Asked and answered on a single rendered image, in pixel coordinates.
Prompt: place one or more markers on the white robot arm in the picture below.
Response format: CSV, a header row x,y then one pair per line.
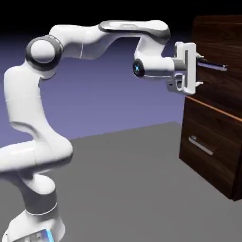
x,y
24,105

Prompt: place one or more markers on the dark wood cabinet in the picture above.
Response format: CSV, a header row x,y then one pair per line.
x,y
213,105

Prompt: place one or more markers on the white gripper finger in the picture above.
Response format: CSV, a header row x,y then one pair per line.
x,y
199,56
199,83

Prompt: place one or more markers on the dark wood drawer front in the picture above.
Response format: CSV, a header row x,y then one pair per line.
x,y
208,147
217,83

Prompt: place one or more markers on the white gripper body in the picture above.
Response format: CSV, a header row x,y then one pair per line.
x,y
191,68

